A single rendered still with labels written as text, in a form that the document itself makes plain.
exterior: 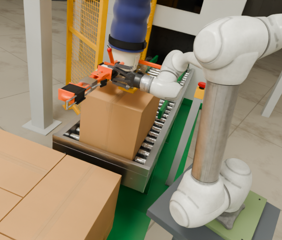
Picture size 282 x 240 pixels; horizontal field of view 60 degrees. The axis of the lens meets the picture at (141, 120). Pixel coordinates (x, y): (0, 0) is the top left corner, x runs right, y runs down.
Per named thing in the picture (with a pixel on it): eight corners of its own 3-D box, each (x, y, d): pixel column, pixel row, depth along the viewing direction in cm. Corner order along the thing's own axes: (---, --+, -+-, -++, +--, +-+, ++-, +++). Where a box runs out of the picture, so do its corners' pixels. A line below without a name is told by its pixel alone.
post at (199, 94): (166, 180, 234) (197, 85, 182) (173, 182, 233) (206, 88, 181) (165, 185, 228) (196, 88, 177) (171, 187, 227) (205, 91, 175)
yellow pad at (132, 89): (136, 72, 174) (137, 65, 171) (149, 76, 172) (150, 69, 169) (117, 89, 145) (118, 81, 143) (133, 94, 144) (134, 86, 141)
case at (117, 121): (113, 108, 221) (118, 66, 201) (154, 122, 214) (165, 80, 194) (78, 143, 171) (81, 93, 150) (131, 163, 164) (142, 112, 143)
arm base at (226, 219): (248, 202, 120) (252, 194, 117) (230, 231, 105) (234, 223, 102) (215, 181, 130) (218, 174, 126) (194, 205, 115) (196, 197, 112)
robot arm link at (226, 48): (226, 219, 100) (188, 246, 89) (197, 195, 112) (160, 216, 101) (283, 18, 66) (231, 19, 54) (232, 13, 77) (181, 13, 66)
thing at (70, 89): (69, 92, 109) (69, 82, 106) (84, 97, 108) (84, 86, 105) (57, 99, 102) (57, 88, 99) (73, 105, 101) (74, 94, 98)
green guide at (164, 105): (185, 69, 353) (186, 63, 349) (192, 71, 351) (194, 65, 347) (156, 118, 220) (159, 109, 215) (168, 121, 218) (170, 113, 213)
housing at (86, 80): (85, 84, 120) (85, 75, 117) (97, 88, 119) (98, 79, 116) (77, 89, 114) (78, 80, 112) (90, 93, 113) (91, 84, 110)
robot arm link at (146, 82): (147, 96, 125) (136, 92, 126) (152, 90, 133) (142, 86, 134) (151, 80, 121) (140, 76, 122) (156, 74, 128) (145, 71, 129)
